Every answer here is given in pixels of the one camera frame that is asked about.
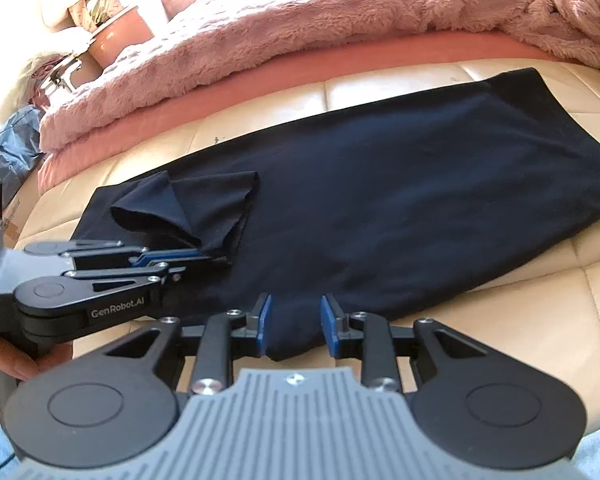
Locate terracotta storage bin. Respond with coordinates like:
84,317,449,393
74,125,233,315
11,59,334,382
88,6,154,68

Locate beige leather mattress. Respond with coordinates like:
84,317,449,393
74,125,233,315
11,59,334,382
19,58,600,431

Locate blue plastic bag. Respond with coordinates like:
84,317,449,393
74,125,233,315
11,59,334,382
0,105,43,206

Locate salmon pink bed sheet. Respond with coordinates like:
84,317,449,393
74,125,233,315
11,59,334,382
38,32,560,193

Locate pink fluffy blanket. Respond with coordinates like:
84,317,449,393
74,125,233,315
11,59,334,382
41,0,600,153

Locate person left hand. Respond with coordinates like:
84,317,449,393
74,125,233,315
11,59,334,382
0,337,73,382

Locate black pants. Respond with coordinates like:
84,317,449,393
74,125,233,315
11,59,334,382
73,68,600,361

